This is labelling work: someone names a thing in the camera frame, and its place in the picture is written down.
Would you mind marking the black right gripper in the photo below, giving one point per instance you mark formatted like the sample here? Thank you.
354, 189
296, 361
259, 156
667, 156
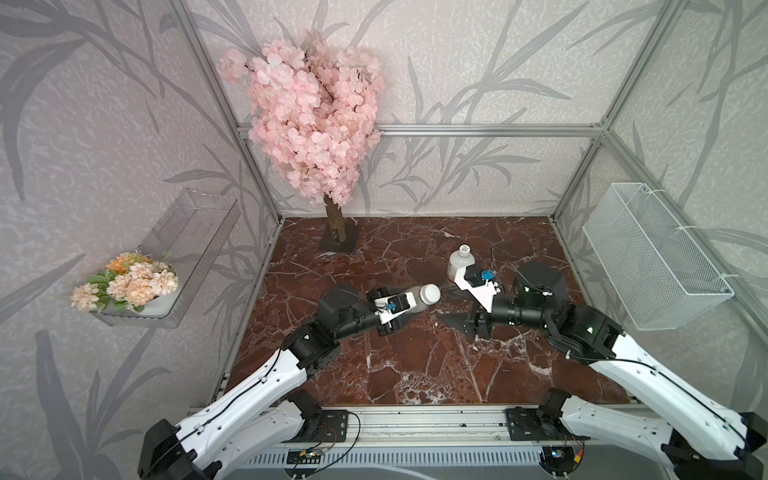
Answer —
469, 322

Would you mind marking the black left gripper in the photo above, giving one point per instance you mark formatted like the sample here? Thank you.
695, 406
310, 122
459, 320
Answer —
387, 330

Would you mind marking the small clear bottle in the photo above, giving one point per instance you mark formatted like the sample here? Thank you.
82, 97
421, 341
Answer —
413, 300

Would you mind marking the white labelled plastic bottle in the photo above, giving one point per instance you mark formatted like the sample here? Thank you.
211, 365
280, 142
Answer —
461, 258

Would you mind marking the grey bottle cap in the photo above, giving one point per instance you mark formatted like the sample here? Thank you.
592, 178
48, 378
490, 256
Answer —
430, 294

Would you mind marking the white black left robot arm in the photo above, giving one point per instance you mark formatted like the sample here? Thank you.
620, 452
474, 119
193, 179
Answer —
269, 406

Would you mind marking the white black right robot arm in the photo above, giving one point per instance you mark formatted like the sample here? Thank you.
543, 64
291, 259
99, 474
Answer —
690, 434

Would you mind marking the pink blossom artificial tree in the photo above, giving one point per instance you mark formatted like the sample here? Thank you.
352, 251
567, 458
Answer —
314, 111

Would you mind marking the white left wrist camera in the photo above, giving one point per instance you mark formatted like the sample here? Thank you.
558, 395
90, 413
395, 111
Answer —
384, 309

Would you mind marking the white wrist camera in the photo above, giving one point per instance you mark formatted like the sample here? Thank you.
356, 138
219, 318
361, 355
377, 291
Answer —
384, 309
480, 283

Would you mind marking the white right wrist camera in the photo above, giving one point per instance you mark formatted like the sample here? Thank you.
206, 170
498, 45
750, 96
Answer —
480, 283

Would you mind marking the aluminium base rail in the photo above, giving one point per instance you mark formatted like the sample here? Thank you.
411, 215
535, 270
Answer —
474, 425

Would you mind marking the small electronics board with wires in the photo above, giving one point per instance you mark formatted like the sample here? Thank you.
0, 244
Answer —
310, 456

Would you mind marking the white wire mesh basket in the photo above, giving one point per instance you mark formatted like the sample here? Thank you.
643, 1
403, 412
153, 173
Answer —
660, 273

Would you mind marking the clear acrylic wall shelf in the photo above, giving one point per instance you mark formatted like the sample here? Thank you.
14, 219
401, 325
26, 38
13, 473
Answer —
189, 237

